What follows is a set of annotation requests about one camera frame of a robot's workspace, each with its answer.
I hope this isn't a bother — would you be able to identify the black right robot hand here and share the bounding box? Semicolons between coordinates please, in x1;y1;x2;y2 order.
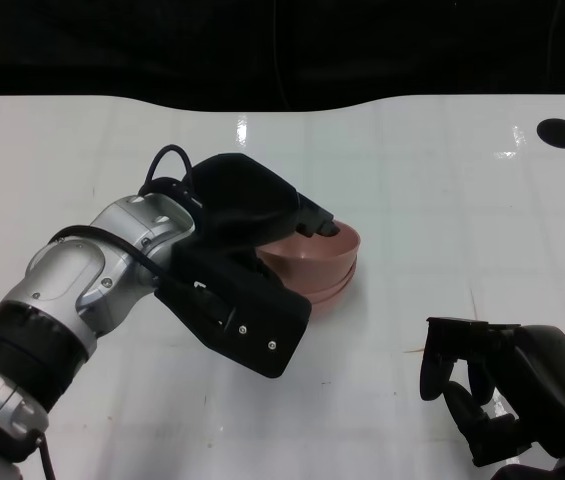
419;316;565;469

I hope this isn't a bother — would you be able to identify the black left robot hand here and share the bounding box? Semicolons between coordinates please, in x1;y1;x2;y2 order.
194;153;341;290

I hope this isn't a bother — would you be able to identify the pink plastic bowl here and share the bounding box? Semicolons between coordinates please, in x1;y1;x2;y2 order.
256;219;363;295
281;259;360;302
306;282;356;322

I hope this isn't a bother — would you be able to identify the black backdrop cloth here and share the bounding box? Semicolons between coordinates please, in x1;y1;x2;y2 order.
0;0;565;115

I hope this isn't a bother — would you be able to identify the black round table grommet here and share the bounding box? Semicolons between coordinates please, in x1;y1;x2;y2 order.
535;118;565;149

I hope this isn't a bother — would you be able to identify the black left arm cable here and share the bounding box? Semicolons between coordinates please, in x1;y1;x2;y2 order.
36;144;199;480

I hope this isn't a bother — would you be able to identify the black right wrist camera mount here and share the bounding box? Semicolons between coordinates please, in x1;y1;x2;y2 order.
491;447;565;480

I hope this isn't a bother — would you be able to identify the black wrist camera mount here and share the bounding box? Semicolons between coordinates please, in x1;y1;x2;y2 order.
491;447;565;480
154;239;313;379

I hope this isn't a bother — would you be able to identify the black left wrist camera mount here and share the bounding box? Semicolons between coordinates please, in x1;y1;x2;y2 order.
154;239;313;379

